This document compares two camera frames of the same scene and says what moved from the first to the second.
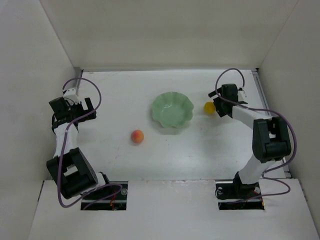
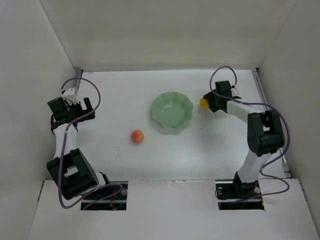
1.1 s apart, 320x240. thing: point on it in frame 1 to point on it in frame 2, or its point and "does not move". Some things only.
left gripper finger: [88, 103] does not move
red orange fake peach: [137, 136] does not move
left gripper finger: [92, 115] does not move
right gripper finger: [217, 103] to [212, 106]
